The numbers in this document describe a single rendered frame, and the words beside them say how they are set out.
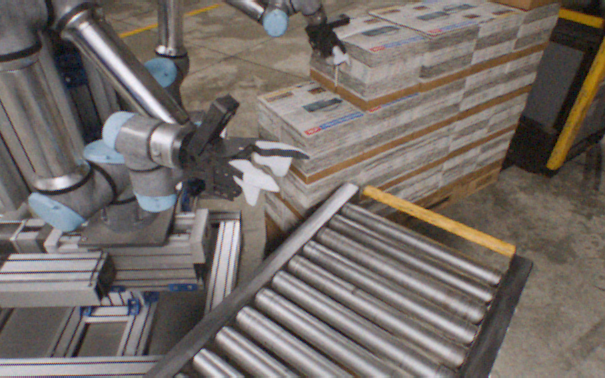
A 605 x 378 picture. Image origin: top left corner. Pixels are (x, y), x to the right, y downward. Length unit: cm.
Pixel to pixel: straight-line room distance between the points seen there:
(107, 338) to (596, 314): 205
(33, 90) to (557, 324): 208
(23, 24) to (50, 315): 129
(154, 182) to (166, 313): 103
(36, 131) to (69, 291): 47
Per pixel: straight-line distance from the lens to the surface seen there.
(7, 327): 200
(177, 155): 71
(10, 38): 89
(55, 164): 100
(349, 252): 112
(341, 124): 157
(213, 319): 99
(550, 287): 236
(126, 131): 77
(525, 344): 210
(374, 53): 156
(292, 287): 103
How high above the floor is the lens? 161
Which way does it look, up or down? 39 degrees down
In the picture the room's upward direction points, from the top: straight up
